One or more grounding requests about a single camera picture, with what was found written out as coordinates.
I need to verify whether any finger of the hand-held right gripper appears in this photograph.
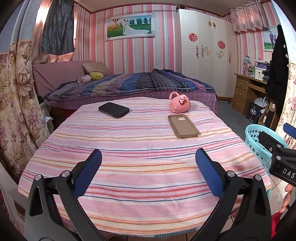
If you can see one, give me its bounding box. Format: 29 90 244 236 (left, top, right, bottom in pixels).
283 123 296 139
258 131 288 154

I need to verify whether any brown phone case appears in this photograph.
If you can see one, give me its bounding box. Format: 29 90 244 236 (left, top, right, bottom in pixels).
168 113 200 138

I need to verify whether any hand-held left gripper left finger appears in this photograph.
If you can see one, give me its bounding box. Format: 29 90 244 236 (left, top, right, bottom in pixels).
24 149 109 241

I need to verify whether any beige floral curtain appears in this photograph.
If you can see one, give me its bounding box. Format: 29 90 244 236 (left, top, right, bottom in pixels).
0 0 55 183

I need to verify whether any wooden desk with drawers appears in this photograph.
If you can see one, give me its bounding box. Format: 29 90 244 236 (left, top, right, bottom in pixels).
232 73 269 116

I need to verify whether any black printed box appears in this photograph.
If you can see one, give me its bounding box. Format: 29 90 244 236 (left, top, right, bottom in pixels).
245 102 264 124

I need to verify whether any framed wedding photo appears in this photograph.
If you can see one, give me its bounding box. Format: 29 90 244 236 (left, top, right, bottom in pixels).
104 13 155 42

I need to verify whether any white wardrobe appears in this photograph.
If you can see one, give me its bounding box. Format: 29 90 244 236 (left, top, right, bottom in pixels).
177 9 238 100

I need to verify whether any desk lamp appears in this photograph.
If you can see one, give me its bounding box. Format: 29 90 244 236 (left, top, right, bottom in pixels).
242 55 251 76

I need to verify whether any white helmet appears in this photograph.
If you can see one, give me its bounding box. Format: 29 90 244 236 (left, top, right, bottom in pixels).
253 97 269 108

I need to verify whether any beige pillow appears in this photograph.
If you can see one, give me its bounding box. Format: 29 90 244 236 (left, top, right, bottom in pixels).
81 61 110 76

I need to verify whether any black smartphone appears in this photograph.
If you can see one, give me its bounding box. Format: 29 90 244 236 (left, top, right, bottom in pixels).
98 102 130 118

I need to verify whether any light blue plastic basket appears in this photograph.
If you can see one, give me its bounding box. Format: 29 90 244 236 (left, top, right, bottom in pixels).
245 124 288 173

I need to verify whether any dark grey curtain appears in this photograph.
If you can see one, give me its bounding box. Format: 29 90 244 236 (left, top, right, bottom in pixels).
39 0 75 55

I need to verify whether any small framed couple photo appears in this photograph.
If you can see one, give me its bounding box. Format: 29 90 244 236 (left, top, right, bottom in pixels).
262 26 278 52

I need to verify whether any black coat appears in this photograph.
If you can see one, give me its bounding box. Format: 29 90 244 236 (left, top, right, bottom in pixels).
266 24 289 105

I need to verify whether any shiny pink curtain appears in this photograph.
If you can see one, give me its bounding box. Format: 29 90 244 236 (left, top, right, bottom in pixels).
32 0 92 64

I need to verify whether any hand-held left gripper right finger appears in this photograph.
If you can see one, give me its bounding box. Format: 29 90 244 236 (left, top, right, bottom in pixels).
192 148 272 241

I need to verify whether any mauve covered headboard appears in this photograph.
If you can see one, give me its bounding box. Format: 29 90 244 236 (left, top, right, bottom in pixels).
32 61 93 98

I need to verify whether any pink floral valance curtain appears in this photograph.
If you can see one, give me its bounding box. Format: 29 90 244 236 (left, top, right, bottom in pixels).
230 1 270 33

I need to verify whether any person's right hand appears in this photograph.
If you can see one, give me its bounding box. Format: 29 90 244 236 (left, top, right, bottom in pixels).
279 183 294 214

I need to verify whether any pink cartoon mug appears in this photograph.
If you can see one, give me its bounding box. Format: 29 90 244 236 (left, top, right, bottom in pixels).
169 91 191 113

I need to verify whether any pink striped tablecloth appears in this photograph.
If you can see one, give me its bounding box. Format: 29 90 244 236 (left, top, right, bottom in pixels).
18 97 272 237

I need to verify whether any white storage box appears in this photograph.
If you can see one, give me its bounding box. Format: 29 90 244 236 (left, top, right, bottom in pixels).
254 67 269 80

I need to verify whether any bed with striped blanket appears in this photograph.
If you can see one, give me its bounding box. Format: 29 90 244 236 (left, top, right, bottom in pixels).
45 68 218 102

